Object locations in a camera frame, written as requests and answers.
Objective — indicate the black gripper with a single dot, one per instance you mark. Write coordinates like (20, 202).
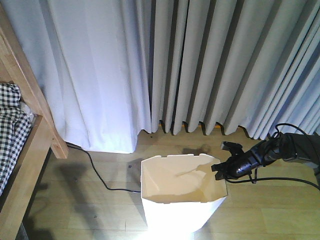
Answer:
(238, 165)

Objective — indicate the white plastic trash bin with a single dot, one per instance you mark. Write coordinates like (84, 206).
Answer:
(179, 194)

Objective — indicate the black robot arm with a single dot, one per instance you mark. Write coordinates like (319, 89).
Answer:
(290, 147)

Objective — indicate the white pleated curtain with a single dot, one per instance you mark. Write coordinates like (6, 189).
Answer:
(112, 68)

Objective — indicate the black white checkered bedding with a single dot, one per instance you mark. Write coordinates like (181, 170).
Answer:
(15, 127)

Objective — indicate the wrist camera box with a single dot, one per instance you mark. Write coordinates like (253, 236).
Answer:
(232, 147)

